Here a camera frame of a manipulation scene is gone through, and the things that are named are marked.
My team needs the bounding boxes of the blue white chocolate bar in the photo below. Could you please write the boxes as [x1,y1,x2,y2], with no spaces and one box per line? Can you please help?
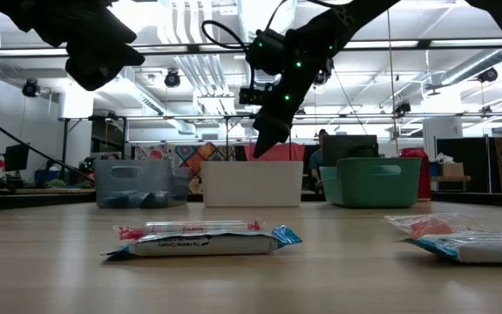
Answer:
[101,224,303,262]
[401,229,502,265]

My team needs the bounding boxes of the black ceiling spotlight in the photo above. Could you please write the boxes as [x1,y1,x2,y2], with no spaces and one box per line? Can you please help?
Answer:
[163,68,182,89]
[476,66,499,84]
[314,58,335,86]
[21,78,42,99]

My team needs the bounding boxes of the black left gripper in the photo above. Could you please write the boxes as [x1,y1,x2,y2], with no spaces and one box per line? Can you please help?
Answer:
[0,0,146,92]

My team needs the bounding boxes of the large black monitor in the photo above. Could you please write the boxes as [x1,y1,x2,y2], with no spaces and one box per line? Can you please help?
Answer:
[321,134,379,167]

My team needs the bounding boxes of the wooden side table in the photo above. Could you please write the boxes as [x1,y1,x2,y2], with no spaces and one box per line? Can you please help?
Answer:
[430,174,472,193]

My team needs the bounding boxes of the grey translucent plastic bin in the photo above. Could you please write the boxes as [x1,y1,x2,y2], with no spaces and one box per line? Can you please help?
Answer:
[92,157,190,209]

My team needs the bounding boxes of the teal plastic bin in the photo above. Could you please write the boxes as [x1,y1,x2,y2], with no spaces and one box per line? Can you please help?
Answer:
[319,156,423,209]

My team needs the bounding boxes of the colourful patchwork quilt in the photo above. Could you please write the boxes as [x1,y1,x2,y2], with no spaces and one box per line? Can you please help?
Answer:
[132,141,237,195]

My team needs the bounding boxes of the small black monitor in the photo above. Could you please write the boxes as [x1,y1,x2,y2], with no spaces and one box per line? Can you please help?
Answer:
[2,143,31,173]

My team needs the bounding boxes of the red white candy roll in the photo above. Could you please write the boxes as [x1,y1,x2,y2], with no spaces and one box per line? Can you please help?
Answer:
[113,221,266,241]

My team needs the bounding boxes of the blue storage box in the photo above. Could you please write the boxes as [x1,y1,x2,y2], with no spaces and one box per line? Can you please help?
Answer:
[33,168,60,184]

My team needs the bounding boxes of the black partition panel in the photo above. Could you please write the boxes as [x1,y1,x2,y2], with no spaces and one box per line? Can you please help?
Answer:
[435,136,492,195]

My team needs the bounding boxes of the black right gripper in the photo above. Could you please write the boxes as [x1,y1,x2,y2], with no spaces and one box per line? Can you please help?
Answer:
[253,65,322,159]

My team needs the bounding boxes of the white plastic bin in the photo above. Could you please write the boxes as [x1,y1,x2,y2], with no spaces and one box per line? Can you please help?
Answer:
[200,160,305,208]

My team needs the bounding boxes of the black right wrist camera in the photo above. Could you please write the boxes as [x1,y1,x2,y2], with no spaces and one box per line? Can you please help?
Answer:
[238,85,275,106]

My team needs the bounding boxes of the person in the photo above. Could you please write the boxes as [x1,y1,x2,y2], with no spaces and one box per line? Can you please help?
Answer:
[307,128,331,193]

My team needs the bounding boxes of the red cloth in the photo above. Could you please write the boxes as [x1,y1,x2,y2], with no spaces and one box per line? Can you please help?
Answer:
[244,142,306,162]

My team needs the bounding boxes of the thin hanging cable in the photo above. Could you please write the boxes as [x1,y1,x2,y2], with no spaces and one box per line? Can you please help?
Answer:
[384,8,399,154]

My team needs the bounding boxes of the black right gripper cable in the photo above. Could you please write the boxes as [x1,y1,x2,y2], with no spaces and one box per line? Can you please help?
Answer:
[200,0,289,51]

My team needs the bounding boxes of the cardboard box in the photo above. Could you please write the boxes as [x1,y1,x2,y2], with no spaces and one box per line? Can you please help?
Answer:
[440,161,465,178]

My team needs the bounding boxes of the black overhead light beam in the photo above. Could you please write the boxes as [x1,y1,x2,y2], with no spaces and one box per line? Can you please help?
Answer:
[0,38,502,59]

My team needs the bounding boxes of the clear bag orange gummies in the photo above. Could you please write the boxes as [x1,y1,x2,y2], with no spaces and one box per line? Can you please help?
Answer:
[383,212,477,240]

